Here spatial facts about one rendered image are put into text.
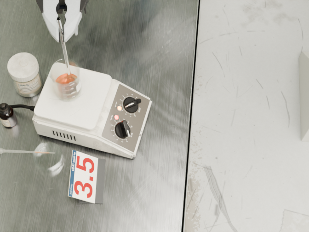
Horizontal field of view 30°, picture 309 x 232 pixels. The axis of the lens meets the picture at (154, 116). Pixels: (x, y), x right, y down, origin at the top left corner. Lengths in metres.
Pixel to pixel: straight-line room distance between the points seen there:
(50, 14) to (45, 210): 0.36
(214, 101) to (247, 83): 0.08
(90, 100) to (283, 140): 0.39
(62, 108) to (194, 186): 0.29
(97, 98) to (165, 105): 0.16
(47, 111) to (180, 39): 0.35
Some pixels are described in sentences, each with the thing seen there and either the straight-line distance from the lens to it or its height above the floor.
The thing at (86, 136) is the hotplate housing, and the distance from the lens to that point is 1.07.
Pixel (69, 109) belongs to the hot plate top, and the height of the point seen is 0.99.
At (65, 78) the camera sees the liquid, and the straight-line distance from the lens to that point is 1.08.
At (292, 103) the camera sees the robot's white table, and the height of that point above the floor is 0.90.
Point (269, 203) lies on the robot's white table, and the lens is 1.12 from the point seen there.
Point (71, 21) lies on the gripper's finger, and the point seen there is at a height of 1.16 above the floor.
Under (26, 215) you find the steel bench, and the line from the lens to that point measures 1.10.
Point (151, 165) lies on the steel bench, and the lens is 1.12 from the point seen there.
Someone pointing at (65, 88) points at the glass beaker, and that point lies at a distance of 1.03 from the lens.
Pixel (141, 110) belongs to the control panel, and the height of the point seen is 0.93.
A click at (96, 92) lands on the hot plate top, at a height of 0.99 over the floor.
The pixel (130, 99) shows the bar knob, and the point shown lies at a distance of 1.11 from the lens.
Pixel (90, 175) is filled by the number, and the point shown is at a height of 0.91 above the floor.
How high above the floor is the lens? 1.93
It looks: 63 degrees down
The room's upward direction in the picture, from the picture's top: 4 degrees clockwise
